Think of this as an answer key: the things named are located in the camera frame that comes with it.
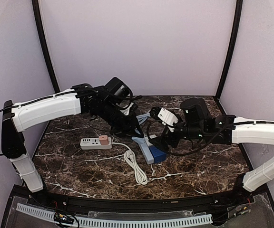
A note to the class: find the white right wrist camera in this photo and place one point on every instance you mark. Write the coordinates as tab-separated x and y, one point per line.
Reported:
167	118

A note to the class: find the light blue power strip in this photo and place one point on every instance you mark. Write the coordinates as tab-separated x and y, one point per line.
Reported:
142	141

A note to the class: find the left black corner post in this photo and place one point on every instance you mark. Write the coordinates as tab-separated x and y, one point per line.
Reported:
43	44

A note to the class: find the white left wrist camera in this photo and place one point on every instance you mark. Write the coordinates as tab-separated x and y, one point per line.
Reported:
130	109

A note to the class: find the black corner post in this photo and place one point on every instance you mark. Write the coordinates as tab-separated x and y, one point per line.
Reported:
231	47
43	44

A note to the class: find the pink charger plug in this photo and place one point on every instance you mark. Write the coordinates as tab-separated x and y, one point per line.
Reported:
103	139

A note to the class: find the black front rail frame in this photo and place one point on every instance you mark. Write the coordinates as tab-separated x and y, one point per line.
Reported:
260	215

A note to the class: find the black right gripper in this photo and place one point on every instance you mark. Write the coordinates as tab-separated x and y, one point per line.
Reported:
166	137

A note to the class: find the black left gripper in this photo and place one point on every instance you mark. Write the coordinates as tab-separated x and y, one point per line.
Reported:
126	126

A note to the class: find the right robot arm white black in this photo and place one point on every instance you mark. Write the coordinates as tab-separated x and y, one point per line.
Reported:
198	124

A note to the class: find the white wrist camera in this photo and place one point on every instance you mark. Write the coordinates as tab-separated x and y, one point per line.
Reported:
130	109
167	118

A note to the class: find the blue cube socket adapter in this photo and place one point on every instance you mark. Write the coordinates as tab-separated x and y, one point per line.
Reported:
158	155

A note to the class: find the white slotted cable duct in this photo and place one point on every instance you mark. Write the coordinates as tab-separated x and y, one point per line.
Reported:
84	222

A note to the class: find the small circuit board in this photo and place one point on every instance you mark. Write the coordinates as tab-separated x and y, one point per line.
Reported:
62	218
239	210

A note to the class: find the small circuit board right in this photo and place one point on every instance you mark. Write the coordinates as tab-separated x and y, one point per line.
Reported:
239	210

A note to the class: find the right black corner post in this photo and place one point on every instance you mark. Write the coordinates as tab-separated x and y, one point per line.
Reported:
231	47

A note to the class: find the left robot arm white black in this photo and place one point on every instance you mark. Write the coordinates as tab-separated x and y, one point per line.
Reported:
113	102

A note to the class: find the small circuit board left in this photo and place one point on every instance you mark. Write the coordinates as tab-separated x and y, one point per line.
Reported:
62	218

